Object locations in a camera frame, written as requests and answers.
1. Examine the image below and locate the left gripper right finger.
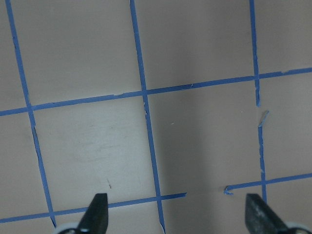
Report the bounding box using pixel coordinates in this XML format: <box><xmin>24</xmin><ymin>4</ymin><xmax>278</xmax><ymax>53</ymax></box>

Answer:
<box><xmin>245</xmin><ymin>194</ymin><xmax>291</xmax><ymax>234</ymax></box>

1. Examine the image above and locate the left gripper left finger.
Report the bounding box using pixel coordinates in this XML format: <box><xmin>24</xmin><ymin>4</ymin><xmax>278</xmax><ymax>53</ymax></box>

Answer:
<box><xmin>77</xmin><ymin>193</ymin><xmax>108</xmax><ymax>234</ymax></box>

